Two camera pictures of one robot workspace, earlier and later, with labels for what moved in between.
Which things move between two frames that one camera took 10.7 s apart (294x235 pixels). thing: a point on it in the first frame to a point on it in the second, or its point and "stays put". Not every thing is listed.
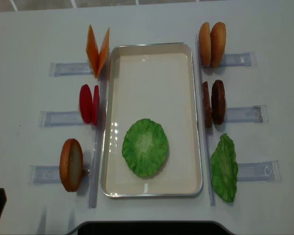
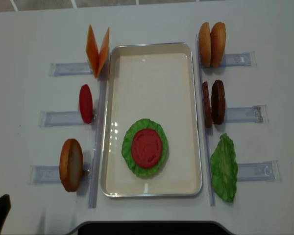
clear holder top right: [246, 59] stays put
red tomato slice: [95, 108] to [147, 148]
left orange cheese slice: [92, 51] stays put
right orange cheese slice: [103, 51] stays put
